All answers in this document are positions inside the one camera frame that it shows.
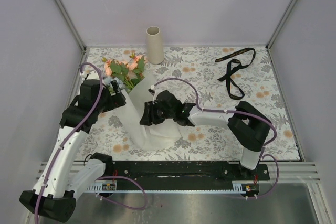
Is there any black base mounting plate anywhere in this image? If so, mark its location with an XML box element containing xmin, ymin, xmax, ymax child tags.
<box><xmin>104</xmin><ymin>161</ymin><xmax>270</xmax><ymax>184</ymax></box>

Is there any white slotted cable duct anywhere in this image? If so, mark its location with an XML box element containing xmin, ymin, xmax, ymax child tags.
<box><xmin>86</xmin><ymin>180</ymin><xmax>259</xmax><ymax>193</ymax></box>

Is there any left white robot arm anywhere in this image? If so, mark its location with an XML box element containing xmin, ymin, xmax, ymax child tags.
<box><xmin>19</xmin><ymin>79</ymin><xmax>126</xmax><ymax>223</ymax></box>

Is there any floral patterned table mat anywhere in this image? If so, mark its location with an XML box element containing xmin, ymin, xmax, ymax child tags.
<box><xmin>75</xmin><ymin>46</ymin><xmax>300</xmax><ymax>161</ymax></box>

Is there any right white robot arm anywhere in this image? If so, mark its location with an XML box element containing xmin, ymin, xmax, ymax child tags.
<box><xmin>140</xmin><ymin>90</ymin><xmax>276</xmax><ymax>180</ymax></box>

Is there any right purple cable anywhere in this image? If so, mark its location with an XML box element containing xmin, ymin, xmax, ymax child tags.
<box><xmin>148</xmin><ymin>77</ymin><xmax>280</xmax><ymax>200</ymax></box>

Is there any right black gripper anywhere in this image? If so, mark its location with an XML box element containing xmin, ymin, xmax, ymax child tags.
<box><xmin>140</xmin><ymin>100</ymin><xmax>175</xmax><ymax>126</ymax></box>

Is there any black ribbon with gold lettering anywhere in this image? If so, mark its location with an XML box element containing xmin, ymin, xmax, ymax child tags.
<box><xmin>214</xmin><ymin>47</ymin><xmax>256</xmax><ymax>99</ymax></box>

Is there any white wrapping paper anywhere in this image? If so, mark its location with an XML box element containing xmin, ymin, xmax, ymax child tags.
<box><xmin>125</xmin><ymin>73</ymin><xmax>181</xmax><ymax>151</ymax></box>

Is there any artificial flower bouquet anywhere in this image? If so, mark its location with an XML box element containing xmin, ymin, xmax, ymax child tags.
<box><xmin>101</xmin><ymin>53</ymin><xmax>147</xmax><ymax>92</ymax></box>

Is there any beige ceramic vase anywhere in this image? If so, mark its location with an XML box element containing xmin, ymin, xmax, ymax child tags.
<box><xmin>146</xmin><ymin>26</ymin><xmax>164</xmax><ymax>65</ymax></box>

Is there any aluminium frame rail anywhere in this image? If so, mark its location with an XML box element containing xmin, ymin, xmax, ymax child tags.
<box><xmin>52</xmin><ymin>0</ymin><xmax>86</xmax><ymax>108</ymax></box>

